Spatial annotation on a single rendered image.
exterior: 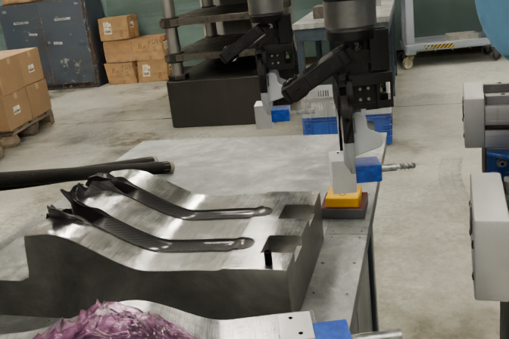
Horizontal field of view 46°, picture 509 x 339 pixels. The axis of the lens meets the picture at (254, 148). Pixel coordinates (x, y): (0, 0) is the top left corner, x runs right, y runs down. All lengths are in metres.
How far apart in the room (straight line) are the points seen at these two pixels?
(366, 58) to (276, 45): 0.42
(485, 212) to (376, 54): 0.34
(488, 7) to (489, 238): 0.23
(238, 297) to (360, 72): 0.36
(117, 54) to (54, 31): 0.82
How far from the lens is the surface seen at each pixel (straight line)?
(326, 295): 0.87
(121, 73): 7.79
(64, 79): 8.05
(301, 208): 0.94
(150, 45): 7.57
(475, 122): 1.11
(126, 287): 0.86
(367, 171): 0.93
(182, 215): 0.98
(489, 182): 0.72
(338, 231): 1.05
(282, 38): 1.29
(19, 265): 1.00
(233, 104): 4.94
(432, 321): 2.26
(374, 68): 0.89
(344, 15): 0.86
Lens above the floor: 1.25
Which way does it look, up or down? 17 degrees down
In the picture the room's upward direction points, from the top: 7 degrees counter-clockwise
